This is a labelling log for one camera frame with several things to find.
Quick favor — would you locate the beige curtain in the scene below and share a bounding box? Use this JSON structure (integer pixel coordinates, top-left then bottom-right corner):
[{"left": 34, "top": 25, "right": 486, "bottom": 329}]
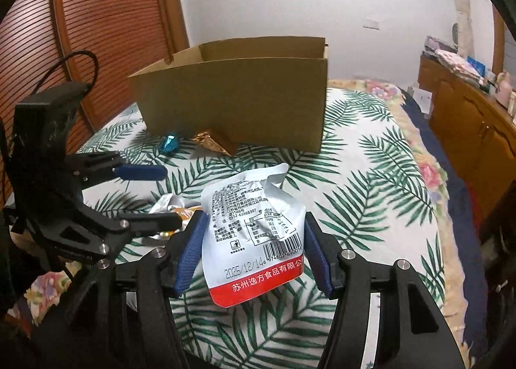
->
[{"left": 454, "top": 0, "right": 474, "bottom": 58}]

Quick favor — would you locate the small white fan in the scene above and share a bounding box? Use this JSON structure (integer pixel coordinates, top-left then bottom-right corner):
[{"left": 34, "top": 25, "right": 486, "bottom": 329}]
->
[{"left": 451, "top": 23, "right": 459, "bottom": 47}]

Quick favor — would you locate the silver foil snack packet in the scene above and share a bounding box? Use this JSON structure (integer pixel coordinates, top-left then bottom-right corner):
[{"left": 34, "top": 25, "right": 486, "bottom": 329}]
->
[{"left": 150, "top": 194, "right": 192, "bottom": 214}]

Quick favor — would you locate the wall switch plate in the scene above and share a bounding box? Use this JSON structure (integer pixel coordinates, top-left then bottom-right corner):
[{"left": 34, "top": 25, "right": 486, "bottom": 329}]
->
[{"left": 363, "top": 18, "right": 381, "bottom": 30}]

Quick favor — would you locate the gold foil candy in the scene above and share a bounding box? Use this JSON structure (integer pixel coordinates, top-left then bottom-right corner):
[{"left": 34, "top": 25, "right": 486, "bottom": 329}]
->
[{"left": 192, "top": 129, "right": 238, "bottom": 157}]

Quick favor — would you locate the folded floral cloth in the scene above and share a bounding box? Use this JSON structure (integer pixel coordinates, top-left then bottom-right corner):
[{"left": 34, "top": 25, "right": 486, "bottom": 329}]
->
[{"left": 435, "top": 50, "right": 483, "bottom": 87}]

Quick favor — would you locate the palm leaf bed cover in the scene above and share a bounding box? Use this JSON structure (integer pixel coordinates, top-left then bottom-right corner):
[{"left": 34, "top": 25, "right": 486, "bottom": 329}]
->
[{"left": 82, "top": 81, "right": 445, "bottom": 368}]

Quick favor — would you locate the chicken foot snack packet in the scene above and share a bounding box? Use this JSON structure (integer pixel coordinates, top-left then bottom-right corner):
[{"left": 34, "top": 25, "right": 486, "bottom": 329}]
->
[{"left": 201, "top": 163, "right": 306, "bottom": 308}]

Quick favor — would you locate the wooden sideboard cabinet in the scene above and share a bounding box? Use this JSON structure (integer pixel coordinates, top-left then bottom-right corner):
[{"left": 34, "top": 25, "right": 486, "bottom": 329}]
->
[{"left": 418, "top": 54, "right": 515, "bottom": 228}]

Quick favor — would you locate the wooden louvered wardrobe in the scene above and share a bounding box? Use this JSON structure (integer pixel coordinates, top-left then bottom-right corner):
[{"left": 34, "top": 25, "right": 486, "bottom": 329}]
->
[{"left": 1, "top": 0, "right": 189, "bottom": 151}]

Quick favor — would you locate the floral quilt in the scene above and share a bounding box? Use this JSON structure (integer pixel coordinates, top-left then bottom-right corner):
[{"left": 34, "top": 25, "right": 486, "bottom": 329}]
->
[{"left": 328, "top": 79, "right": 487, "bottom": 368}]

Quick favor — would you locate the blue foil candy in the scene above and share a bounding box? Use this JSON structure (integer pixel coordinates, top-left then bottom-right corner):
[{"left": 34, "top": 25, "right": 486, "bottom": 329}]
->
[{"left": 158, "top": 134, "right": 180, "bottom": 156}]

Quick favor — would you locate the pink kettle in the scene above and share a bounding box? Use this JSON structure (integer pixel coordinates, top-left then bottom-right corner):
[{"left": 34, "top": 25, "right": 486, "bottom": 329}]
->
[{"left": 495, "top": 71, "right": 512, "bottom": 108}]

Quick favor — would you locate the brown cardboard box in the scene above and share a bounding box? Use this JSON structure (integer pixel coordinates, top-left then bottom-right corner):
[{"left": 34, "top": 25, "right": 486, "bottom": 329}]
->
[{"left": 129, "top": 35, "right": 328, "bottom": 152}]

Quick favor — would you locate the black cable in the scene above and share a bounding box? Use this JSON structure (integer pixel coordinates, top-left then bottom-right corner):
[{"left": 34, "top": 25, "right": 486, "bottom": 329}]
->
[{"left": 31, "top": 49, "right": 101, "bottom": 96}]

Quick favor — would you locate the orange white snack packet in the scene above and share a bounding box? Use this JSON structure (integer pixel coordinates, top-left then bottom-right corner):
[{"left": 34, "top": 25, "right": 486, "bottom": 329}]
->
[{"left": 172, "top": 206, "right": 202, "bottom": 229}]

